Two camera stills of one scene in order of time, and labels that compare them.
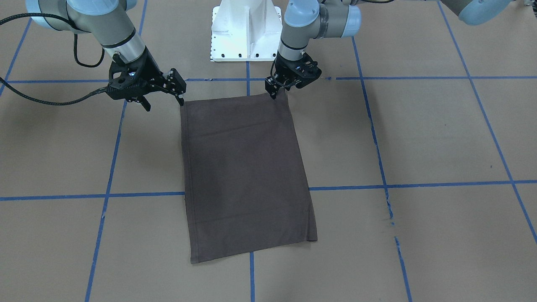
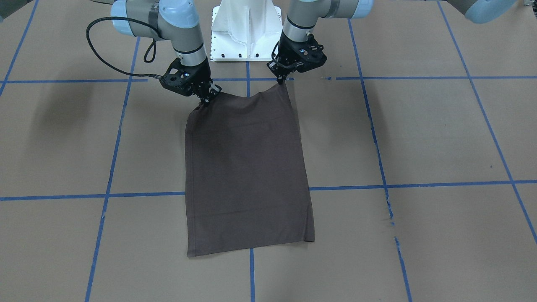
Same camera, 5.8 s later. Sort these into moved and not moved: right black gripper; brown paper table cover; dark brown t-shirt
Moved: right black gripper
Not moved: brown paper table cover; dark brown t-shirt
